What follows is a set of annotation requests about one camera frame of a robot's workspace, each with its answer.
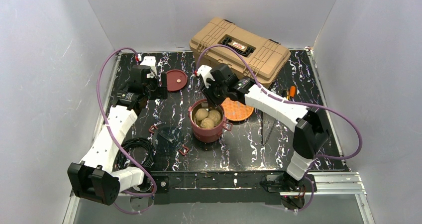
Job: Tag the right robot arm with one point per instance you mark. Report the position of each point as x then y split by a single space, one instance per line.
310 126

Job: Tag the red round lid rear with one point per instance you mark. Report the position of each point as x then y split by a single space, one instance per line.
176 80

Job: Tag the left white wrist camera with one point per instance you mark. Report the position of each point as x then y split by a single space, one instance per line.
149 61

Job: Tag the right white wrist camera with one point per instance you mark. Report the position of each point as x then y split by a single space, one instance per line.
204 71

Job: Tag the tan plastic toolbox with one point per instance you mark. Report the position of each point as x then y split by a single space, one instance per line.
222 41

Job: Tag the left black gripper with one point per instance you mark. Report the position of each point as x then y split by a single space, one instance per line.
158 88

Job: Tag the orange green screwdriver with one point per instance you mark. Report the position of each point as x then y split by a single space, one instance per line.
291 93

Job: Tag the red steel lunch bowl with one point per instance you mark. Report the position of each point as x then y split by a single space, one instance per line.
212 134

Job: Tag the red lunch box clip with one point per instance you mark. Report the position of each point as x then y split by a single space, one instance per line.
184 150

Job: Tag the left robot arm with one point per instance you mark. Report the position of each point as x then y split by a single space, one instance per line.
93 177

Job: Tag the steamed bun front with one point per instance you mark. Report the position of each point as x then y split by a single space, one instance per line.
207 123

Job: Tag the dark transparent round lid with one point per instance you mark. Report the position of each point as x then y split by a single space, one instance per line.
167 140

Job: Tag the steamed bun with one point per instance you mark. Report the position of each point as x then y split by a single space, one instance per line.
207 123
201 114
215 116

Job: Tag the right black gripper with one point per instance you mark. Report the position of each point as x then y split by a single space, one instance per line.
211 97

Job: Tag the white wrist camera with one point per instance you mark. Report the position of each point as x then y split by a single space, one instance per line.
204 71
149 61

